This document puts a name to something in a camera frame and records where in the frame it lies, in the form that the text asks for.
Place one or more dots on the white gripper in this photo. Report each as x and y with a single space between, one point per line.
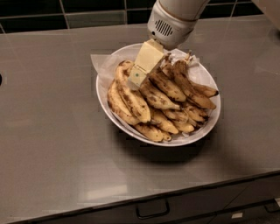
171 31

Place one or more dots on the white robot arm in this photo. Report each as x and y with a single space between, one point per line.
170 24

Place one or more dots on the right long spotted banana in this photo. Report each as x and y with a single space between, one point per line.
180 71

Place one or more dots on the white oval bowl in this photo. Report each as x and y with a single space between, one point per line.
179 139

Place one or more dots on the large spotted banana front left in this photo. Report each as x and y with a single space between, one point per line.
133 99

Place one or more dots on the outer left banana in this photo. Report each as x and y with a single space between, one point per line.
117 105

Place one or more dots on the lower middle banana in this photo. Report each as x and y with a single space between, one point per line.
161 121

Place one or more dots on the far right small banana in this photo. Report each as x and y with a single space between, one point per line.
205 90

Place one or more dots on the right lower brown banana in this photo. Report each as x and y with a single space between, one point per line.
197 114

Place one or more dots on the lower right short banana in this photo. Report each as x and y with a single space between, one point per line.
180 119

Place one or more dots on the bottom front banana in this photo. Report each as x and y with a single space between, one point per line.
151 132

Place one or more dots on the dark cabinet drawer front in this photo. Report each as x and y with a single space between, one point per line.
222 204

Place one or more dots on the black drawer handle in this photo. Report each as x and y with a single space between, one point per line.
152 209

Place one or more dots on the right drawer handle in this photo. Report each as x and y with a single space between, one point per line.
272 208

